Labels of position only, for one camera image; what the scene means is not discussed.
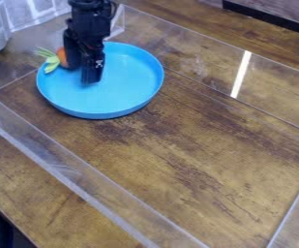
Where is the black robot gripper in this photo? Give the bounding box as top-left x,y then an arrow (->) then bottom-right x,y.
64,0 -> 113,84

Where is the orange toy carrot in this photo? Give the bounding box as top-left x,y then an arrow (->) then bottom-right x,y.
36,46 -> 69,74

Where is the blue round tray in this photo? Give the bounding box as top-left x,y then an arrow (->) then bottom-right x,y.
36,42 -> 165,119

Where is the white grid curtain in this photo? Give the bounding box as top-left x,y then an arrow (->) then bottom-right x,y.
0,0 -> 70,50

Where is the clear acrylic enclosure wall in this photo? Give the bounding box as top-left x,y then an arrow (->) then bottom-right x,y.
0,0 -> 299,248

